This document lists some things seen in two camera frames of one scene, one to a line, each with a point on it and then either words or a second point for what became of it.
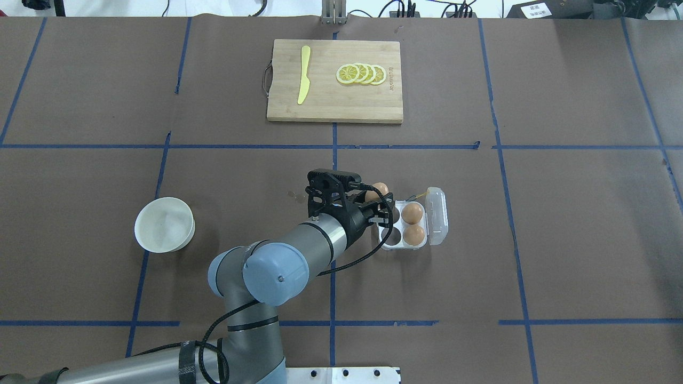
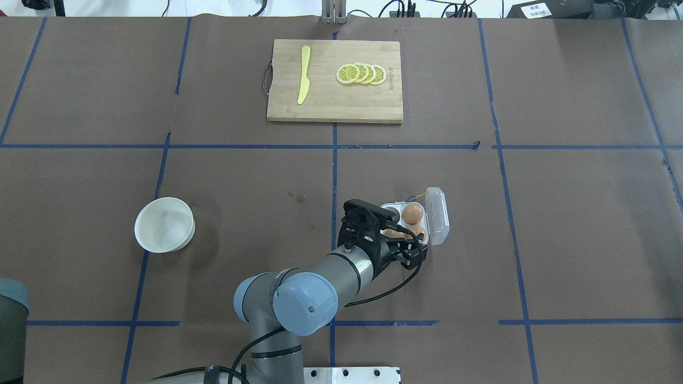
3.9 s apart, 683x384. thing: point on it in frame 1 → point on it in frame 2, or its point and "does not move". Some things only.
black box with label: [554, 9] does not move
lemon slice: [347, 73] does not move
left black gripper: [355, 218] → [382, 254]
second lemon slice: [364, 72] does not move
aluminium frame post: [333, 12] does not move
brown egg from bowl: [373, 196] → [392, 233]
